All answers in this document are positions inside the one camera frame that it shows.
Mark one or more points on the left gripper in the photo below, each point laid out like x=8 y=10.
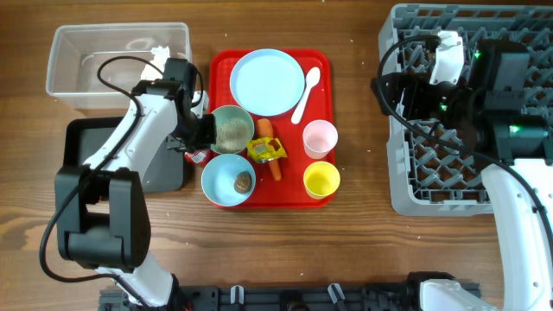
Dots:
x=207 y=138

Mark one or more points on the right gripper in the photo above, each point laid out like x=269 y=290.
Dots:
x=416 y=85

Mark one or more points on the red snack wrapper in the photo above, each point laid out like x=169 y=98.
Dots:
x=199 y=157

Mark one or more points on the green bowl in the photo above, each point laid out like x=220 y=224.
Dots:
x=229 y=111

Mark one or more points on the light blue bowl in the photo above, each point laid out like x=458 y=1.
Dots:
x=218 y=177

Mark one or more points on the brown round cookie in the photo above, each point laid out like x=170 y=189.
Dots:
x=243 y=183

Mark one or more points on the orange carrot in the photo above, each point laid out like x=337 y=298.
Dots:
x=264 y=129

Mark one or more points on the yellow foil wrapper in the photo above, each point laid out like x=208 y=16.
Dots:
x=265 y=149

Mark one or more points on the pink plastic cup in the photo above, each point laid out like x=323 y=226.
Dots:
x=319 y=138

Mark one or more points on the yellow plastic cup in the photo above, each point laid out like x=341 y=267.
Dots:
x=321 y=179

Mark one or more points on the white rice pile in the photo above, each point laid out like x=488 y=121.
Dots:
x=232 y=135

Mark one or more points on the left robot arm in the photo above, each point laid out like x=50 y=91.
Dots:
x=101 y=218

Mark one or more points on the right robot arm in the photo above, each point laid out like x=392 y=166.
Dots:
x=483 y=117

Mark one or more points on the grey dishwasher rack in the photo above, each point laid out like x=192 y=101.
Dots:
x=427 y=179

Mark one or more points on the black waste tray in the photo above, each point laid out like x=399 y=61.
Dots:
x=168 y=171

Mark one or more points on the clear plastic waste bin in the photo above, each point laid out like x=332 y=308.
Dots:
x=115 y=50

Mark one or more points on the red serving tray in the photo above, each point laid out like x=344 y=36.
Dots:
x=289 y=192

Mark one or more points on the large light blue plate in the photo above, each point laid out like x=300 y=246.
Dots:
x=267 y=82

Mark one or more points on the white plastic spoon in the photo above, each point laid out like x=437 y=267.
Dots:
x=311 y=80

